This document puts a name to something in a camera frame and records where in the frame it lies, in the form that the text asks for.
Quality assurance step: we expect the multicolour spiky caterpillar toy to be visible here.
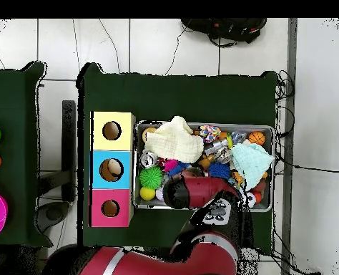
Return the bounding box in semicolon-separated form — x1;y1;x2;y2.
163;158;192;177

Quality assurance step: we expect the wooden box with three holes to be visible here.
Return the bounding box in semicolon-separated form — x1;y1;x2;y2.
89;110;137;228

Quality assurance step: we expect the shallow mesh bin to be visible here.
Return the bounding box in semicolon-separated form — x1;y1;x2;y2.
132;121;275;213

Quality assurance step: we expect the cream yellow cloth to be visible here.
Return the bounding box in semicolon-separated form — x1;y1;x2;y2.
143;115;205;164

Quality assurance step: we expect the crushed silver can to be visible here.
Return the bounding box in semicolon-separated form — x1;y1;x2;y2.
139;150;158;169

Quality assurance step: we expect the pale orange foam ball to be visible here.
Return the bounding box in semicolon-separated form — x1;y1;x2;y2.
141;127;157;143

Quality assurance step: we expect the green spiky ball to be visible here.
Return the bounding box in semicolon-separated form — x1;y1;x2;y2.
138;165;164;190

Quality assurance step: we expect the colourful knotted cloth toy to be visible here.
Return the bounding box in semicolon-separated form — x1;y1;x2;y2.
199;124;222;143

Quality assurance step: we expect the yellow ball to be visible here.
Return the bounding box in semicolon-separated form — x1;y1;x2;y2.
139;186;157;201

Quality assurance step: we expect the blue spiky toy with eyes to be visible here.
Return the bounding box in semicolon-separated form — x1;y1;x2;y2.
207;162;231;180

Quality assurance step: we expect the mint green cloth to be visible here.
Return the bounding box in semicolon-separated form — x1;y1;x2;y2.
230;143;275;191

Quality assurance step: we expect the dark green tablecloth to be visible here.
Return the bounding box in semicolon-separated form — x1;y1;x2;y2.
0;61;54;248
77;62;279;254

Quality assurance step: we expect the small orange basketball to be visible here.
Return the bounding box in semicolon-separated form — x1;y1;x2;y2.
247;130;266;146

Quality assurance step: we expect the small soccer ball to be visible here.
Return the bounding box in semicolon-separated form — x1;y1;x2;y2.
245;192;257;208

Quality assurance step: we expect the black stand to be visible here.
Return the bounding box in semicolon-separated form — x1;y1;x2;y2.
36;100;77;233

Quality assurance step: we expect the black backpack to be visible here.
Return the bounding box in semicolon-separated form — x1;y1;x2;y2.
180;18;268;48

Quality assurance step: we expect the black floor cable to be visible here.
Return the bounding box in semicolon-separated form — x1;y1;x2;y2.
275;153;339;175

